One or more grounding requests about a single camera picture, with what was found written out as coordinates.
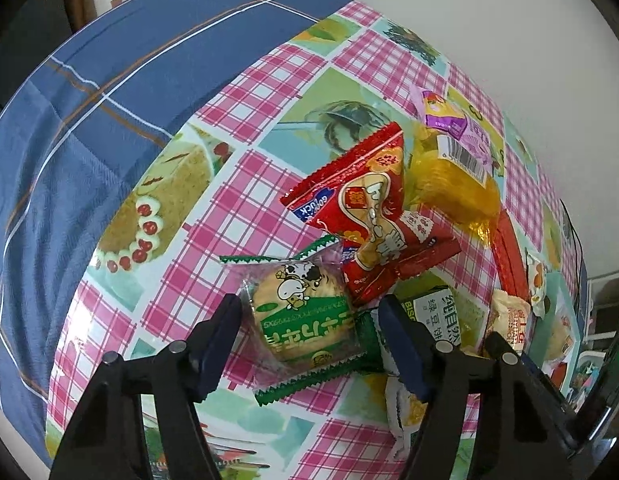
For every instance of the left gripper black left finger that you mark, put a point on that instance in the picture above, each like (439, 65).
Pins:
(105, 438)

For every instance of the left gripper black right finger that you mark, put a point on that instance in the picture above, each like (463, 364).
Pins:
(442, 376)

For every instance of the beige orange cake roll packet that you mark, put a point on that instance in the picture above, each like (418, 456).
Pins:
(508, 316)

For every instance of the round cookie green-edged wrapper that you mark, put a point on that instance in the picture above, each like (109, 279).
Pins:
(301, 320)

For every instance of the small red candy packet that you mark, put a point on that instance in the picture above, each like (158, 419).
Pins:
(558, 374)

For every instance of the cream bun in tray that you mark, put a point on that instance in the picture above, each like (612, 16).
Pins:
(561, 339)

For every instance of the white tray with teal rim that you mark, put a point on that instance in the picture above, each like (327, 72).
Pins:
(558, 299)

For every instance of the green white biscuit packet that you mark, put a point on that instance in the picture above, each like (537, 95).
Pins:
(435, 308)

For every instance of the pale green illustrated snack packet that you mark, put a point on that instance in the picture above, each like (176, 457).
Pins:
(536, 278)

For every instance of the red dotted wafer packet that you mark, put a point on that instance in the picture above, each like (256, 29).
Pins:
(508, 259)

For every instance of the yellow cake clear wrapper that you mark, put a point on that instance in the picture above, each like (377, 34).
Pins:
(443, 175)

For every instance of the pink checkered picture tablecloth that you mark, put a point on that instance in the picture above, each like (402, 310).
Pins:
(214, 191)

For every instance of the red cartoon snack packet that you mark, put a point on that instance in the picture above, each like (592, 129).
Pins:
(359, 198)

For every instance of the blue plaid cloth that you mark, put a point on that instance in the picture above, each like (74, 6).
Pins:
(76, 137)

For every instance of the purple pink snack packet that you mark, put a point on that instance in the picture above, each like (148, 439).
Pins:
(436, 112)

